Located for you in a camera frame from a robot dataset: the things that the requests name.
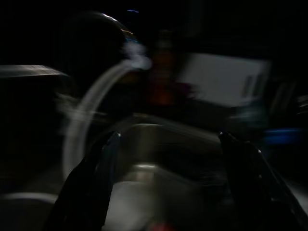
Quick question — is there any orange fruit print pouch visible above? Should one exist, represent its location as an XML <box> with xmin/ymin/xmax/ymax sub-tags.
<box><xmin>148</xmin><ymin>31</ymin><xmax>178</xmax><ymax>106</ymax></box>

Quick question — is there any white flexible faucet hose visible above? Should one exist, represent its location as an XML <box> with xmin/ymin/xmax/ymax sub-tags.
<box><xmin>63</xmin><ymin>59</ymin><xmax>135</xmax><ymax>180</ymax></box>

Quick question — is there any stainless steel sink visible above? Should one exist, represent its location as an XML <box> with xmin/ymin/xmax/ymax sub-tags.
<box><xmin>55</xmin><ymin>113</ymin><xmax>308</xmax><ymax>231</ymax></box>

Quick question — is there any white faucet adapter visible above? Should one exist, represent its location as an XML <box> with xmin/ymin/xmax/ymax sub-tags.
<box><xmin>122</xmin><ymin>42</ymin><xmax>153</xmax><ymax>71</ymax></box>

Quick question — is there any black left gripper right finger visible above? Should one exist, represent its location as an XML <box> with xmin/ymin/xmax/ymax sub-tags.
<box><xmin>218</xmin><ymin>130</ymin><xmax>308</xmax><ymax>231</ymax></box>

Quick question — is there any white board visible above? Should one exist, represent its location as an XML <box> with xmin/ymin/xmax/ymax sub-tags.
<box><xmin>180</xmin><ymin>52</ymin><xmax>271</xmax><ymax>108</ymax></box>

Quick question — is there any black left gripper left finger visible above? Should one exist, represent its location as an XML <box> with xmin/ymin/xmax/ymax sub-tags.
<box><xmin>43</xmin><ymin>130</ymin><xmax>122</xmax><ymax>231</ymax></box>

